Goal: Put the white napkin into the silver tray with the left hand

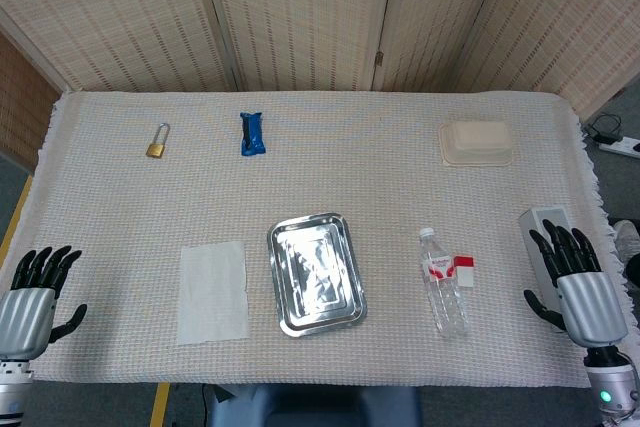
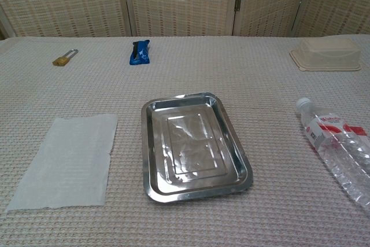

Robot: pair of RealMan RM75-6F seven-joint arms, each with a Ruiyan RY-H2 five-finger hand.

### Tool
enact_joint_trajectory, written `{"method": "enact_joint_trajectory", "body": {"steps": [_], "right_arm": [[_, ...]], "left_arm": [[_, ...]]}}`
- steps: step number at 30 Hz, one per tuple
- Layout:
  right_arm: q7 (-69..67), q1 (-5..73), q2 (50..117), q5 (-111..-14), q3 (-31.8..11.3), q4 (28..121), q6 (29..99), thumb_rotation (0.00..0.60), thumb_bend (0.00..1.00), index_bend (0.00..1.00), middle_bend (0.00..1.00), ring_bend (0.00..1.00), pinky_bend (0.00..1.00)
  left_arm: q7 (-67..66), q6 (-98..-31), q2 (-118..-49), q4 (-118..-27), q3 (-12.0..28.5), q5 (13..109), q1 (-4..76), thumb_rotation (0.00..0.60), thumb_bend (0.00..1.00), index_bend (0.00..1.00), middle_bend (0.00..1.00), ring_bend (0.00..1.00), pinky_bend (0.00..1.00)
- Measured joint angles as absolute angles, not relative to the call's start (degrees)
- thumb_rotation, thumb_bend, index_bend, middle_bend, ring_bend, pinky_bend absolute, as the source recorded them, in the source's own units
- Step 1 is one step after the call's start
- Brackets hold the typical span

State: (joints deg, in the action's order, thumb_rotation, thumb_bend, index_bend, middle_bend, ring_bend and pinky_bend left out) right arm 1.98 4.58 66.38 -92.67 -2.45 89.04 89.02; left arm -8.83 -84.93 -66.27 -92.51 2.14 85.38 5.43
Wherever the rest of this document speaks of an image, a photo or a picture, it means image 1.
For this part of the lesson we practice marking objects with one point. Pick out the brass padlock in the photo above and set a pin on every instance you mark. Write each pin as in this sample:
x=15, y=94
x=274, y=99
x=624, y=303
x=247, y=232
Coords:
x=156, y=149

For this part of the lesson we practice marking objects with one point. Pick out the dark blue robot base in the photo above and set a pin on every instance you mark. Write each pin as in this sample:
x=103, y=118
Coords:
x=320, y=407

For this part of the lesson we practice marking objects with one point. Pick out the beige woven folding screen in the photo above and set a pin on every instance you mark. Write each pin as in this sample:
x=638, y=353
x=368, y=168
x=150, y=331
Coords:
x=300, y=17

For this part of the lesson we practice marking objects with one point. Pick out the white paper napkin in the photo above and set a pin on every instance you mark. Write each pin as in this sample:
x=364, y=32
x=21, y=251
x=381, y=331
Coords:
x=214, y=292

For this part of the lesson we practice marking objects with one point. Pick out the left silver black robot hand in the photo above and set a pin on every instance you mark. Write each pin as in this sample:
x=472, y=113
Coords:
x=25, y=317

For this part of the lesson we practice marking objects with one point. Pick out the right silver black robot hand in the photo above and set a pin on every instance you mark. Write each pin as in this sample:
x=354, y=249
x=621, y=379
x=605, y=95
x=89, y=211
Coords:
x=592, y=302

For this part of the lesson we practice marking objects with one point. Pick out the white shoe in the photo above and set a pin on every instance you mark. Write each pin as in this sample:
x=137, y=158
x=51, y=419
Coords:
x=626, y=237

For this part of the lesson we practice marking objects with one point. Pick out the small red white box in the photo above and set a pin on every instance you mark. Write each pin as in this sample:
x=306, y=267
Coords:
x=465, y=272

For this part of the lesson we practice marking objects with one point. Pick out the clear plastic water bottle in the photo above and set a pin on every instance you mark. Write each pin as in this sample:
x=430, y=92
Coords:
x=445, y=292

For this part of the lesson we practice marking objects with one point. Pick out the grey white power strip box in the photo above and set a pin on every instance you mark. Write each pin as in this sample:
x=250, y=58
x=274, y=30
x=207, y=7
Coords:
x=531, y=219

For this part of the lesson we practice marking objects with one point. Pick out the blue snack packet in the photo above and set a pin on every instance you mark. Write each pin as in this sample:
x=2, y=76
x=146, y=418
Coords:
x=252, y=134

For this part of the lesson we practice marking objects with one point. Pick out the cream woven tablecloth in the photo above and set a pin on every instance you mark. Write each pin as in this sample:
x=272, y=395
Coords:
x=350, y=182

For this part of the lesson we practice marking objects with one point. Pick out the white floor power strip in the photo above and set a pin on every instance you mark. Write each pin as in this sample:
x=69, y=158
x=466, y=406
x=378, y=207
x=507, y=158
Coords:
x=620, y=147

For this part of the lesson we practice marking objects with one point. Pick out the beige plastic food container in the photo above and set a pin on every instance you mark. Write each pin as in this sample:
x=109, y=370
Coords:
x=477, y=142

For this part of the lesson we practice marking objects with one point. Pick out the brass screen hinge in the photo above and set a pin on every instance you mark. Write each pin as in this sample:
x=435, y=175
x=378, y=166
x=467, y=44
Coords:
x=379, y=58

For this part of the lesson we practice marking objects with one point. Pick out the brown woven panel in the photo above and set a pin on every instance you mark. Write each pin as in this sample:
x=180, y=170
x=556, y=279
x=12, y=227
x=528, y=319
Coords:
x=22, y=97

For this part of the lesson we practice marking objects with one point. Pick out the shiny metal tray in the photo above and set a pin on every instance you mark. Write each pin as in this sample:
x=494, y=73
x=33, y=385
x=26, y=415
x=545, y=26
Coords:
x=316, y=274

